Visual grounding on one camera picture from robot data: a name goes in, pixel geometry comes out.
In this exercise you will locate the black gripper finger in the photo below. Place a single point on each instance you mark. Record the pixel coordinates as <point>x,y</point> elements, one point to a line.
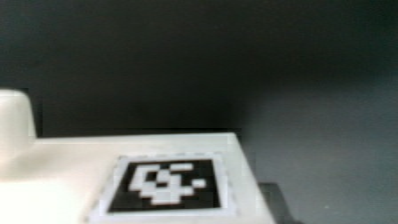
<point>276,202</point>

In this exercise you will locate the white drawer with knob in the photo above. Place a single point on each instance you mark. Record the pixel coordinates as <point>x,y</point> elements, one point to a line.
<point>150,179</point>

